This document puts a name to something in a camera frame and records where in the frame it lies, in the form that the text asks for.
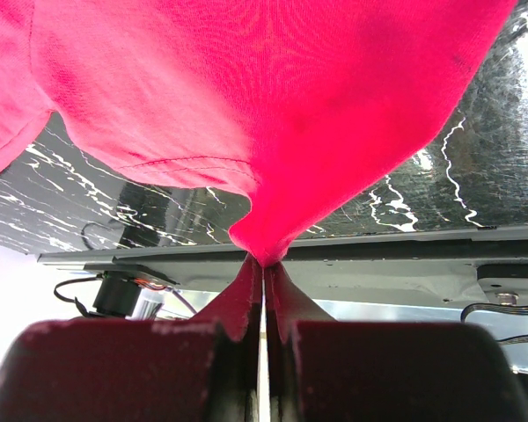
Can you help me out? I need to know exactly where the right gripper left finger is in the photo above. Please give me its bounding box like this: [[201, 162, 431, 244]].
[[0, 257, 262, 421]]

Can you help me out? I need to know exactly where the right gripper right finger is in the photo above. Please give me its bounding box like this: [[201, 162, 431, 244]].
[[264, 265, 528, 421]]

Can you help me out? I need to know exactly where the red t-shirt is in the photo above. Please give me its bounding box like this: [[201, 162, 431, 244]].
[[0, 1, 514, 266]]

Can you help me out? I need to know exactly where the black marble table mat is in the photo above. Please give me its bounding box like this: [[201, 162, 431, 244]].
[[0, 1, 528, 255]]

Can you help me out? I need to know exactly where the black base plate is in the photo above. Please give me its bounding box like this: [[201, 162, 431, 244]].
[[38, 225, 528, 308]]

